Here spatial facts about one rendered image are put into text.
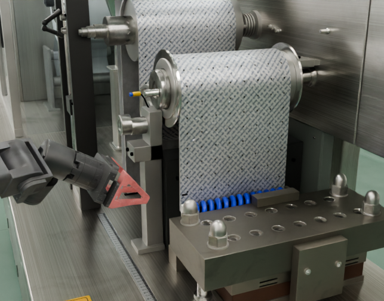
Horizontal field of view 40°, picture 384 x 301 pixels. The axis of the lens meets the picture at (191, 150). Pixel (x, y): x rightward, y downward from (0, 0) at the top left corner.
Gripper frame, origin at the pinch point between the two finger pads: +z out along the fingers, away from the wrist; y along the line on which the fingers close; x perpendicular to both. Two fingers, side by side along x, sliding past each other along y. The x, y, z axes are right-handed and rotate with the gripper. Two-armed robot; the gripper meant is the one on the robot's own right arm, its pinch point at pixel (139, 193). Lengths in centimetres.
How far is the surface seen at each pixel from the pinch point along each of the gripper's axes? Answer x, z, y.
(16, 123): -15, -5, -102
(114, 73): 17, 10, -75
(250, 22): 43, 19, -28
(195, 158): 10.3, 7.0, 0.4
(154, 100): 16.6, -3.2, -5.9
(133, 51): 23.7, -3.2, -29.8
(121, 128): 8.7, -5.7, -8.0
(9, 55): 6, -17, -102
